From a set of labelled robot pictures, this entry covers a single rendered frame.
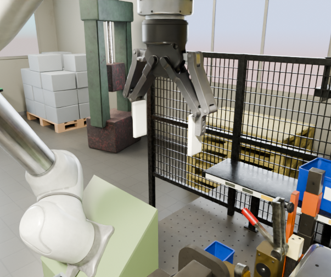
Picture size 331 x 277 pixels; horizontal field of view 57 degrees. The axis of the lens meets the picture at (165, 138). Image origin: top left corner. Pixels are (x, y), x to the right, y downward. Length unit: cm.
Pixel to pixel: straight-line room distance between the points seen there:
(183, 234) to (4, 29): 128
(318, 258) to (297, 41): 270
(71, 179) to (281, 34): 290
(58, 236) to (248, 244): 90
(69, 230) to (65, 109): 458
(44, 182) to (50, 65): 481
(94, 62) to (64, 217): 333
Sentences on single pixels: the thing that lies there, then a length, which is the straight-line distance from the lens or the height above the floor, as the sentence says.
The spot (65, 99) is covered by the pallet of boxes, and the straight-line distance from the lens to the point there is 552.
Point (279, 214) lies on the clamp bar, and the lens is 89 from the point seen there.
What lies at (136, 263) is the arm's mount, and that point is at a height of 90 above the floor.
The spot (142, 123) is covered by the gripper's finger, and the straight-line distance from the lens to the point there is 60.
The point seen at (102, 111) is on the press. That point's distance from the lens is 427.
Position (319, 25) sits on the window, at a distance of 344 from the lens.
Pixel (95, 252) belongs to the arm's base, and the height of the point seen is 93.
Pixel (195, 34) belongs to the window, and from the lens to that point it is 419.
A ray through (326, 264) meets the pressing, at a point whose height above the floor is 100.
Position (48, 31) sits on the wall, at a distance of 718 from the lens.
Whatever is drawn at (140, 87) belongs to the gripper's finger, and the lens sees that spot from 56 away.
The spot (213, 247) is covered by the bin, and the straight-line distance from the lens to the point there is 142.
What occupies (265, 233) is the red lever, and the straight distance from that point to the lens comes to 96.
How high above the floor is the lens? 164
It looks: 19 degrees down
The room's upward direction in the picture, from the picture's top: straight up
